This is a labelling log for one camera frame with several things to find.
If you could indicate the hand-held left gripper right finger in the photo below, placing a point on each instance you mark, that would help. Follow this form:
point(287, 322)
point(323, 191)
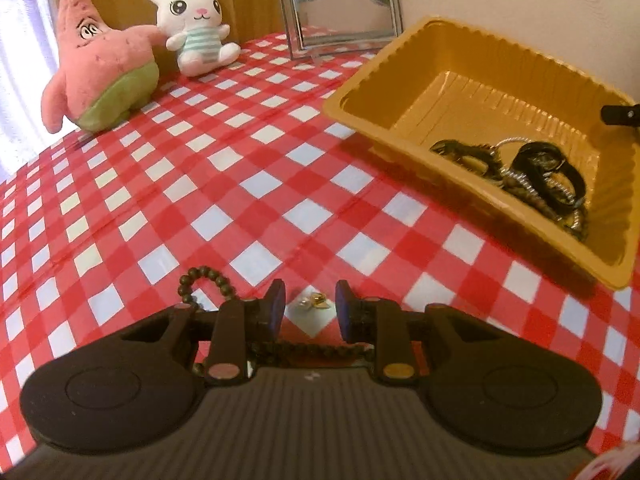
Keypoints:
point(346, 312)

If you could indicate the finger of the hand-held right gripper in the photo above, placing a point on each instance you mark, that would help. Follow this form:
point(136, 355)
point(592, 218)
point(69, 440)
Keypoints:
point(620, 115)

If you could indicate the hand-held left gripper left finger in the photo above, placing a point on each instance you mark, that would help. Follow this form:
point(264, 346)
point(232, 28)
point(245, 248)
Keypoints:
point(275, 310)

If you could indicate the small gold earring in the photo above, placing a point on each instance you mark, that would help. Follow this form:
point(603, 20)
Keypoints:
point(316, 301)

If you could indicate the yellow plastic tray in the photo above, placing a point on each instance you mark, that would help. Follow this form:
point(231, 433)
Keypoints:
point(400, 85)

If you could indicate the red checkered tablecloth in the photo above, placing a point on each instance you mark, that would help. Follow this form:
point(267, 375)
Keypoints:
point(225, 185)

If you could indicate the white bunny plush toy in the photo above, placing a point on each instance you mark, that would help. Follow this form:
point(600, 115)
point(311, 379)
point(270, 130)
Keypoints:
point(195, 40)

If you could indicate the pink starfish plush toy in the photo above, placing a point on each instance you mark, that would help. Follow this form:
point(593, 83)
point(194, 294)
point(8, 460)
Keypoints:
point(100, 70)

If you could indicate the sheer lace curtain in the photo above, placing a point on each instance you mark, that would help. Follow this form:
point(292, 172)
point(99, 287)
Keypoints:
point(25, 35)

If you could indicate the glass picture frame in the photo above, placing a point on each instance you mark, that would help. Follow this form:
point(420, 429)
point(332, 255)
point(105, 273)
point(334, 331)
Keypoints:
point(340, 10)

